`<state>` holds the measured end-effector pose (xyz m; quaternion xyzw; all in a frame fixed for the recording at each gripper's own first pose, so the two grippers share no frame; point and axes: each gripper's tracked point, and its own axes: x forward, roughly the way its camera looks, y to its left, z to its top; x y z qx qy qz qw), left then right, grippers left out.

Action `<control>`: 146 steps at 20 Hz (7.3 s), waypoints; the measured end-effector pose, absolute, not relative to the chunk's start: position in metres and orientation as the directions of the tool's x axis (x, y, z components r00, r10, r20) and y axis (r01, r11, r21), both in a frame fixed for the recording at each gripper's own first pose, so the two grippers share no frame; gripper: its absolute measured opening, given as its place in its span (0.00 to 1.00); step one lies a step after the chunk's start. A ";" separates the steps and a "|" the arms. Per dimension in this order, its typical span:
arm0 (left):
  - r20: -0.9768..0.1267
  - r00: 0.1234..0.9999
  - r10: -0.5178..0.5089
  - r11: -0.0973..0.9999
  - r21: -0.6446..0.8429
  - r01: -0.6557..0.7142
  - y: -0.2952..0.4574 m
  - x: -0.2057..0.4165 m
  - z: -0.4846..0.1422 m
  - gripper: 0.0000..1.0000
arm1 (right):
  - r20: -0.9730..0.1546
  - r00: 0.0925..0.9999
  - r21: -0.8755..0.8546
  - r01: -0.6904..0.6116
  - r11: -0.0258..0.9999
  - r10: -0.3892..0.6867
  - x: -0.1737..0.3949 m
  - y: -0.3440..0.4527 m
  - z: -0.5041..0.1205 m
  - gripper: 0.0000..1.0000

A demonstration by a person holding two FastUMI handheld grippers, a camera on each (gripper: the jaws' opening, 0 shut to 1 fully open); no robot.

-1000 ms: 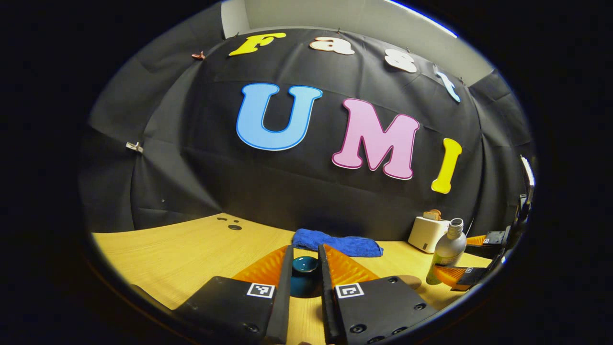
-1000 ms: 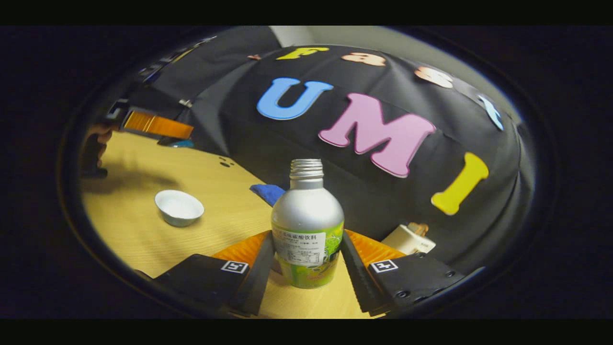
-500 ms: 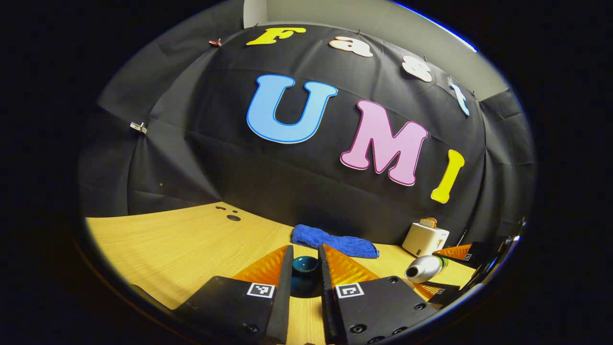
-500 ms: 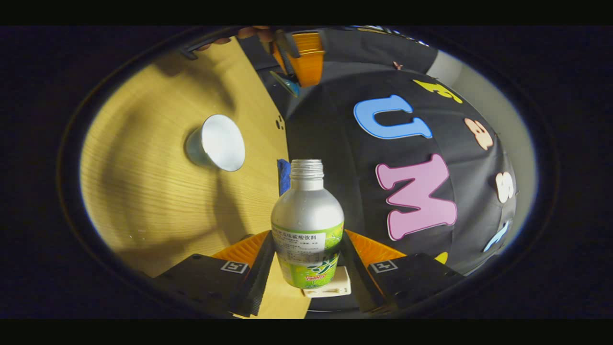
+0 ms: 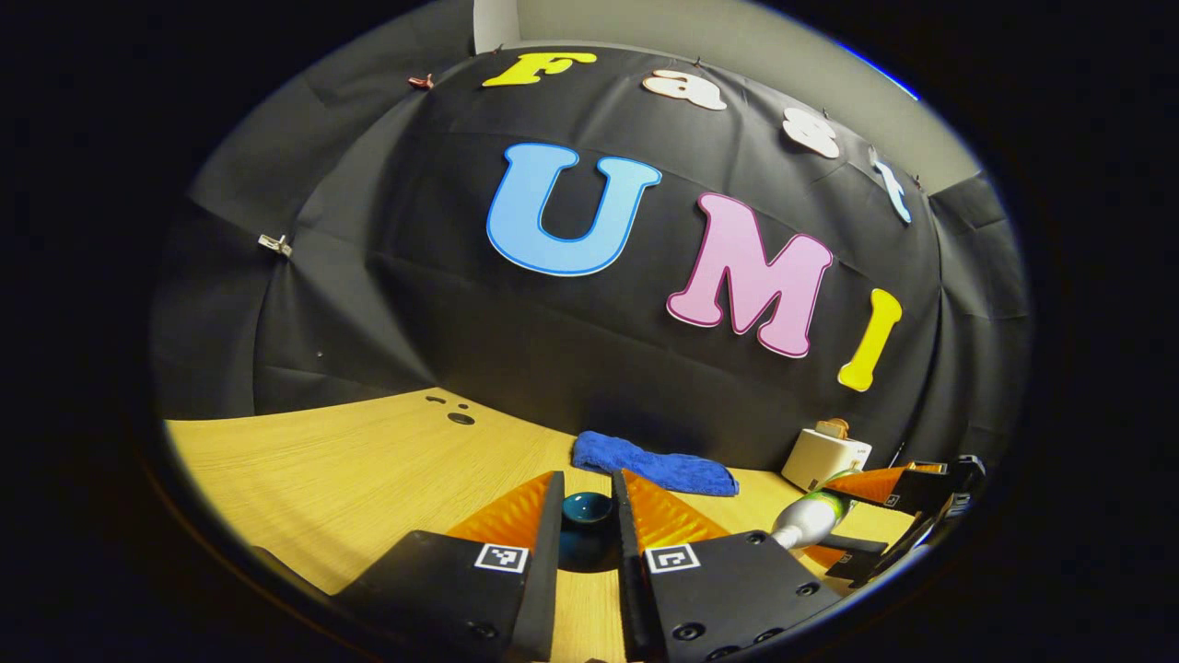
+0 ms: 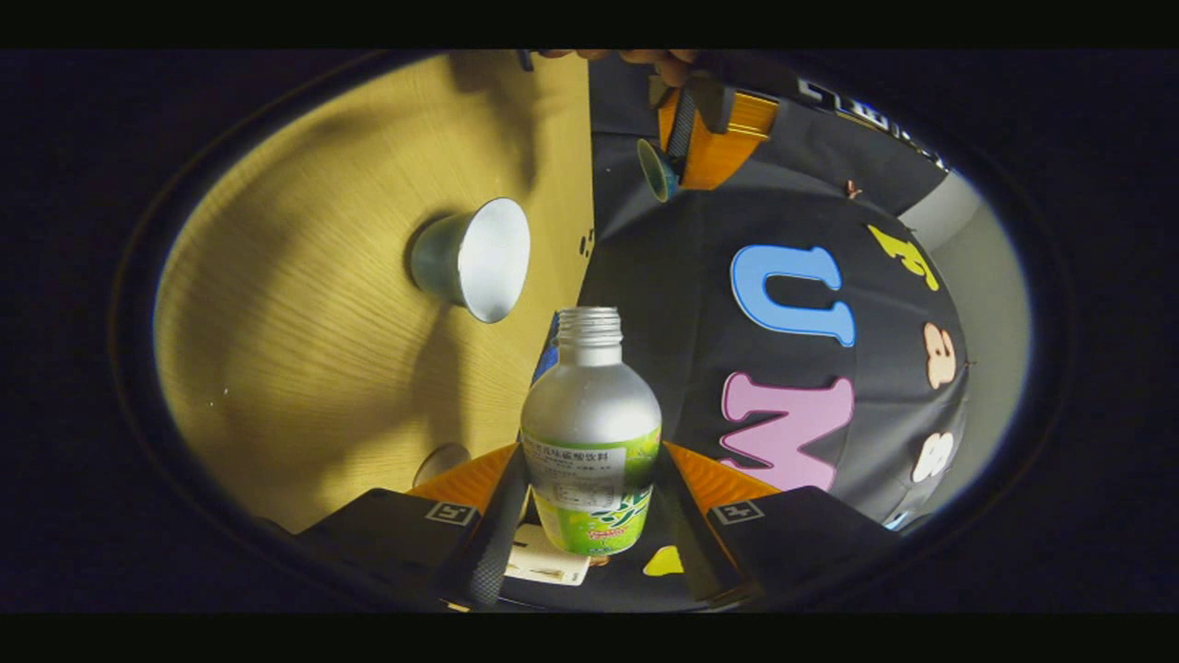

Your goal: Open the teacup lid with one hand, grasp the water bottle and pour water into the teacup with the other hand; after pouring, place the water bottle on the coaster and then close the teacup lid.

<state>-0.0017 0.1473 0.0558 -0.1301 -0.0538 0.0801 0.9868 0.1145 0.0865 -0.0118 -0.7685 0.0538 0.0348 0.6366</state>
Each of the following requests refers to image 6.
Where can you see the brown round coaster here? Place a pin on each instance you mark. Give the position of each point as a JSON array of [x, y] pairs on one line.
[[442, 463]]

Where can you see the black backdrop cloth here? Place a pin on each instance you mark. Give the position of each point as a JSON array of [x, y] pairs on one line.
[[682, 276]]

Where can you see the blue towel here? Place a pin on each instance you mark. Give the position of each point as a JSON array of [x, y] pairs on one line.
[[546, 354]]

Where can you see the white teacup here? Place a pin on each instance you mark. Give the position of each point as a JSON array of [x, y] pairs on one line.
[[479, 262]]

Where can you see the silver green water bottle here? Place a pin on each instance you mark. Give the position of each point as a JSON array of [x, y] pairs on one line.
[[589, 414]]

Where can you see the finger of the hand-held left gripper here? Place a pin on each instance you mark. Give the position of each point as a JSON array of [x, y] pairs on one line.
[[728, 152], [683, 120]]

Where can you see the white toaster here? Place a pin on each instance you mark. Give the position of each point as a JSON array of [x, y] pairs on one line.
[[543, 557]]

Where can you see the teal teacup lid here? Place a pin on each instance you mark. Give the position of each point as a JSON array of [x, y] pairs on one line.
[[656, 170]]

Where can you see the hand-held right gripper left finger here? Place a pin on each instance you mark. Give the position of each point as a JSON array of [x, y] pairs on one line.
[[502, 543]]

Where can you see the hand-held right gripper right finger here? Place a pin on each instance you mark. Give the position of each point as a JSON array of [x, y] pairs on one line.
[[700, 552]]

